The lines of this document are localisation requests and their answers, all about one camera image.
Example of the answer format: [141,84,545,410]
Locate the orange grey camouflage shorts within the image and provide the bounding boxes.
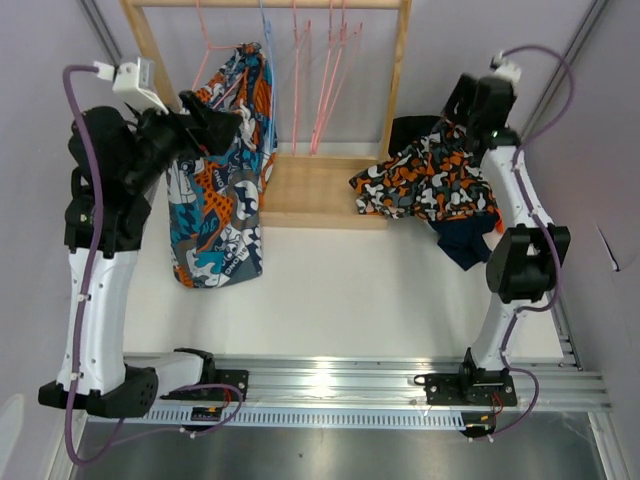
[349,117,500,224]

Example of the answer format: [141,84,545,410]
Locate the wooden clothes rack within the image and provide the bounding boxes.
[120,1,412,230]

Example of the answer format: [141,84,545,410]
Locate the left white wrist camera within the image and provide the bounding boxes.
[93,57,169,115]

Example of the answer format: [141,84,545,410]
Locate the aluminium mounting rail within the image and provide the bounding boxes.
[215,354,612,412]

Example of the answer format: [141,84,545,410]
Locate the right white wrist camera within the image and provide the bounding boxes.
[490,51,522,87]

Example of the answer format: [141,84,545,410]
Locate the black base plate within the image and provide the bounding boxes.
[196,369,250,402]
[413,372,518,407]

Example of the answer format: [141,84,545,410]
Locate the navy blue shorts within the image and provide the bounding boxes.
[429,214,498,271]

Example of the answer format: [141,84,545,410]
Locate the black shorts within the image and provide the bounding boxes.
[388,115,453,161]

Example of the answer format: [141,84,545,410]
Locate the slotted cable duct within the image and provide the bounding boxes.
[139,405,466,431]

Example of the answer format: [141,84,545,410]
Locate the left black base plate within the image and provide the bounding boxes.
[196,369,250,402]

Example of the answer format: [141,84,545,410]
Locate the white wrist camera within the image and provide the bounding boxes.
[490,51,522,87]
[93,57,169,115]

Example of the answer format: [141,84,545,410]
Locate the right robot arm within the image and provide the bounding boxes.
[426,73,571,406]

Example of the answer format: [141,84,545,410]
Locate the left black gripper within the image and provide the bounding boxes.
[122,89,241,192]

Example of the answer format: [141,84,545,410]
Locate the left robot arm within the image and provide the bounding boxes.
[38,91,241,419]

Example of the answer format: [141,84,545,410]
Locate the blue wire hanger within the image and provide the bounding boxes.
[259,0,277,158]

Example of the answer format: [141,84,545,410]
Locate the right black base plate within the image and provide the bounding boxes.
[413,372,518,407]

